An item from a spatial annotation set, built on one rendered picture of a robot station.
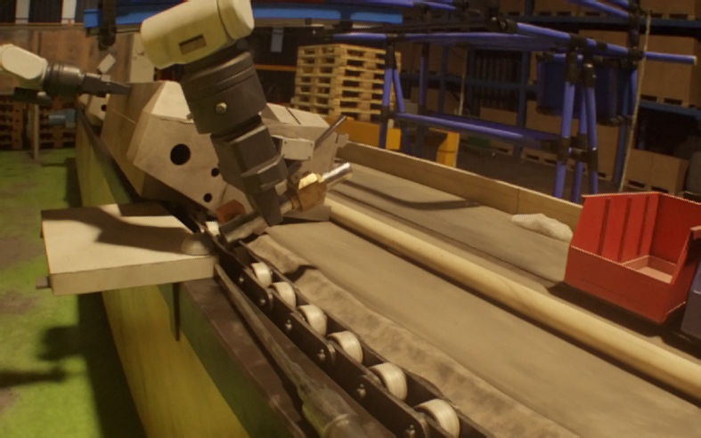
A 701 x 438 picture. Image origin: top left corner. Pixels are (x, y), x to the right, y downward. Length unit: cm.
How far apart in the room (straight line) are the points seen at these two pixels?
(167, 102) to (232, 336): 41
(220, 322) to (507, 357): 30
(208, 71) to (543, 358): 47
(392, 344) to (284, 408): 20
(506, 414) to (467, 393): 5
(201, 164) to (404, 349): 41
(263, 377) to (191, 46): 35
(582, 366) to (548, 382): 6
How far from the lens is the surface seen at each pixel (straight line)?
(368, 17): 157
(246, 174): 57
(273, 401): 40
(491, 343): 58
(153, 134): 75
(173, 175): 77
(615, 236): 87
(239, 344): 48
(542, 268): 88
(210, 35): 56
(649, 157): 982
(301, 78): 766
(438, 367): 52
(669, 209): 102
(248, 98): 56
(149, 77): 706
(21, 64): 121
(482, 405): 47
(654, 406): 53
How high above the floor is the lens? 100
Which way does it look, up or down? 14 degrees down
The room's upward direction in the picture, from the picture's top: 5 degrees clockwise
